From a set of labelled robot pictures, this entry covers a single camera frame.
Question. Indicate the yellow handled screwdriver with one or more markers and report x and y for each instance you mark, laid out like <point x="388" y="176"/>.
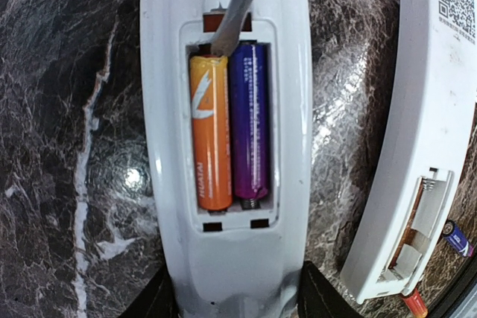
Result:
<point x="226" y="37"/>

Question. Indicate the red blue battery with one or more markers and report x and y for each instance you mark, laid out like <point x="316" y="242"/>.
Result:
<point x="415" y="304"/>

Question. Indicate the white remote with barcode label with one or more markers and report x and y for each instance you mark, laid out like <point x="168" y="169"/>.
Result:
<point x="239" y="262"/>

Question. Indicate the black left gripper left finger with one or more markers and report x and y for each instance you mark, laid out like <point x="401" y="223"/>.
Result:
<point x="156" y="300"/>

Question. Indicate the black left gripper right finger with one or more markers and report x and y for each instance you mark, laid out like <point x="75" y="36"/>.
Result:
<point x="317" y="298"/>

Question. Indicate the white button remote control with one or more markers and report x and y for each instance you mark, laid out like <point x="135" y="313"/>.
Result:
<point x="424" y="149"/>

